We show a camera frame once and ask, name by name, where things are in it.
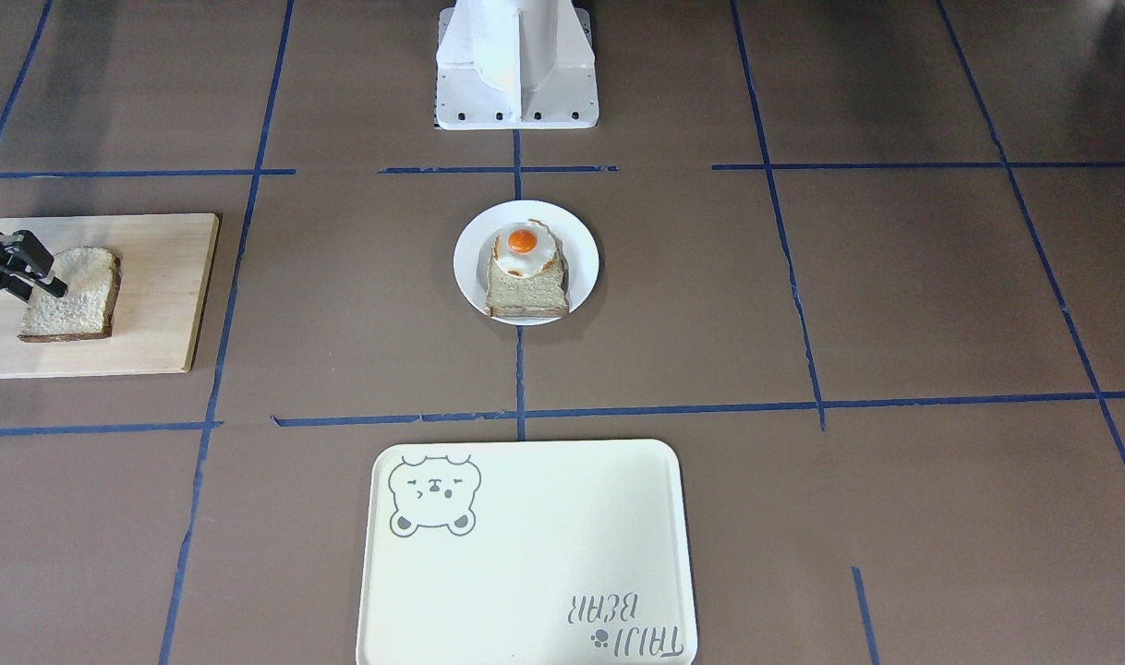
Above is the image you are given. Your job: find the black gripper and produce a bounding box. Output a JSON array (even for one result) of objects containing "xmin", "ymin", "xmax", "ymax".
[{"xmin": 0, "ymin": 230, "xmax": 68, "ymax": 302}]

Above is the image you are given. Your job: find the bread slice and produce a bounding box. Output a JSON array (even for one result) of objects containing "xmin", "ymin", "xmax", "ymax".
[
  {"xmin": 482, "ymin": 251, "xmax": 572, "ymax": 320},
  {"xmin": 18, "ymin": 246, "xmax": 122, "ymax": 344}
]

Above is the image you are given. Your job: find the wooden cutting board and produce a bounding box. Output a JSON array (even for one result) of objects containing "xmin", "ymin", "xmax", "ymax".
[{"xmin": 0, "ymin": 213, "xmax": 221, "ymax": 380}]

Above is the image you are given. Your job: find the fried egg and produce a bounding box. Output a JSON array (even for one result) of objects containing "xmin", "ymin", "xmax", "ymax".
[{"xmin": 491, "ymin": 219, "xmax": 563, "ymax": 279}]

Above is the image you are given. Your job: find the cream bear tray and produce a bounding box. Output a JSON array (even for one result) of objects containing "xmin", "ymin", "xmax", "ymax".
[{"xmin": 356, "ymin": 439, "xmax": 699, "ymax": 664}]

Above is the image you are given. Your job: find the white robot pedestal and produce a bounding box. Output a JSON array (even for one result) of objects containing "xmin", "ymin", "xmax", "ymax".
[{"xmin": 433, "ymin": 1, "xmax": 600, "ymax": 131}]

